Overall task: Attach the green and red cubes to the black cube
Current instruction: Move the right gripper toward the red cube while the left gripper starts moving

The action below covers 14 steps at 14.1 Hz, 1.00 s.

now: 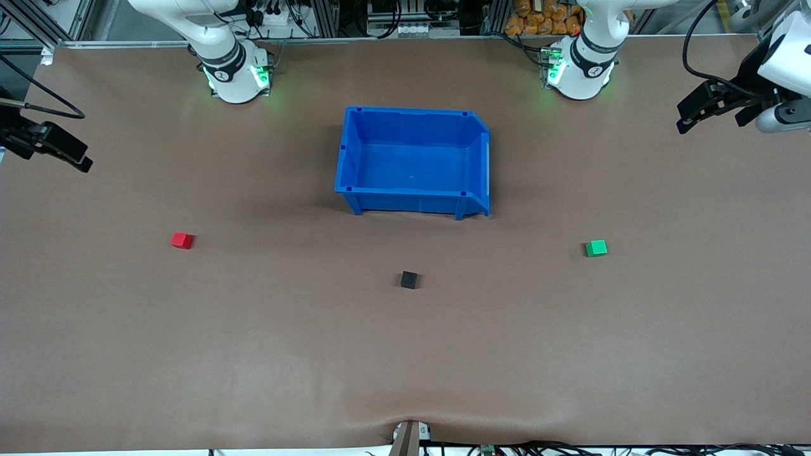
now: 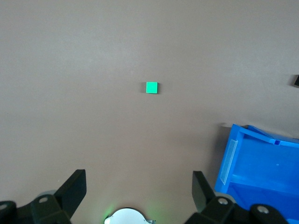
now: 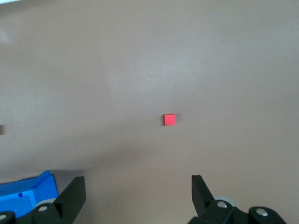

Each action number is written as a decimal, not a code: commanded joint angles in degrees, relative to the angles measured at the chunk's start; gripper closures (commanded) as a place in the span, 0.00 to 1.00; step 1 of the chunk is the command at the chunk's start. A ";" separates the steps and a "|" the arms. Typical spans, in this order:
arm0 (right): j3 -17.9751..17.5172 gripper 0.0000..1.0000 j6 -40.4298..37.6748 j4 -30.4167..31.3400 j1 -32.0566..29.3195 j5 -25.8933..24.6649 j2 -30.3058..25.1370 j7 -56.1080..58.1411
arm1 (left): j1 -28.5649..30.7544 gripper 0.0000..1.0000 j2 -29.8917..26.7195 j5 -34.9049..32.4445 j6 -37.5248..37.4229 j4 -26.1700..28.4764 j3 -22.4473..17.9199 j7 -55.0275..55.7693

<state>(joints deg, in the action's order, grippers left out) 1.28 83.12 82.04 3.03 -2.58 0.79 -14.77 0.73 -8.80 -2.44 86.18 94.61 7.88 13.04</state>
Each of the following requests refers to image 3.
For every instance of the small red cube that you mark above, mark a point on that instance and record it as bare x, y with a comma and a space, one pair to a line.
169, 119

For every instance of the brown table mat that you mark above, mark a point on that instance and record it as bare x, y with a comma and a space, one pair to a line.
149, 70

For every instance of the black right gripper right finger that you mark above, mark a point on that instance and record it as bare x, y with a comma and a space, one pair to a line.
202, 200

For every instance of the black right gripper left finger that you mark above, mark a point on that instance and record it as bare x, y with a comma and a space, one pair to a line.
70, 200

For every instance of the blue plastic storage bin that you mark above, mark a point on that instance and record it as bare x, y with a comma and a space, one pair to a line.
23, 193

